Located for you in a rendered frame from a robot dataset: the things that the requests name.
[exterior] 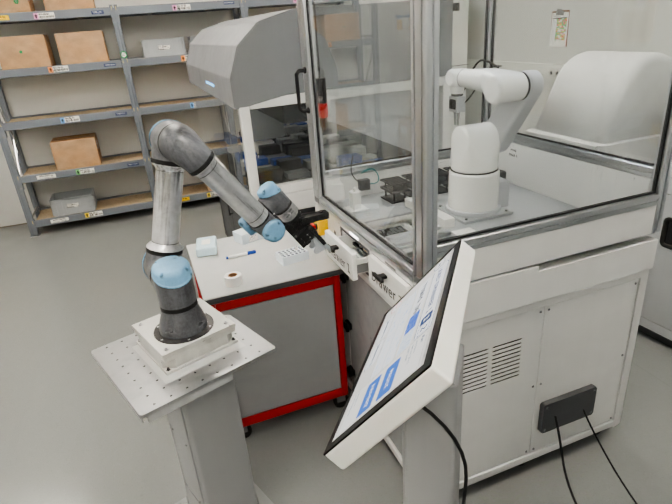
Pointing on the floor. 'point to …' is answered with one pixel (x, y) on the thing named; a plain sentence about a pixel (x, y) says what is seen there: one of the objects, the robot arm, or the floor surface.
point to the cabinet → (524, 369)
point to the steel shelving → (102, 111)
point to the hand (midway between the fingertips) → (328, 246)
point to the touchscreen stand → (434, 449)
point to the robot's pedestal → (211, 441)
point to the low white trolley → (280, 324)
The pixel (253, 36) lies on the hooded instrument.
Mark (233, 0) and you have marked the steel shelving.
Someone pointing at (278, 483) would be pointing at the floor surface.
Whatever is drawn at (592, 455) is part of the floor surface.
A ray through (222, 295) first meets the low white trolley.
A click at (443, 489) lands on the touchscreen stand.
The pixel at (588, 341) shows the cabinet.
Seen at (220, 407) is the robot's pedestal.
